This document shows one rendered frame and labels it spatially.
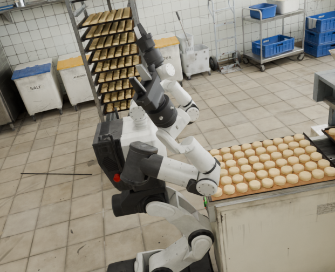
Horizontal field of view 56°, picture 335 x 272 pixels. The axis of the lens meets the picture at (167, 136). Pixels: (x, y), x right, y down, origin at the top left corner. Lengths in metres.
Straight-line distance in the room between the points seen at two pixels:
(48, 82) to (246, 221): 3.93
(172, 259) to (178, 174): 0.80
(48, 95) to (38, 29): 1.06
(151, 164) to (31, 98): 4.03
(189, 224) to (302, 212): 0.55
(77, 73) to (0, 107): 1.16
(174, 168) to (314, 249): 0.98
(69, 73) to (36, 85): 0.51
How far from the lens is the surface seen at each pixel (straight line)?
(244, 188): 1.44
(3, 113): 4.96
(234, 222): 1.57
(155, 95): 0.95
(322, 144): 1.87
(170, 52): 4.90
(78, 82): 4.91
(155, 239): 2.55
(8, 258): 2.95
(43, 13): 5.41
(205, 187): 1.16
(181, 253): 1.86
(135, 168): 1.19
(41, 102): 5.09
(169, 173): 1.18
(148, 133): 1.31
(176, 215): 1.61
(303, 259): 1.92
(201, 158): 1.11
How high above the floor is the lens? 1.86
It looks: 29 degrees down
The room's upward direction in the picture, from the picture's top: 11 degrees counter-clockwise
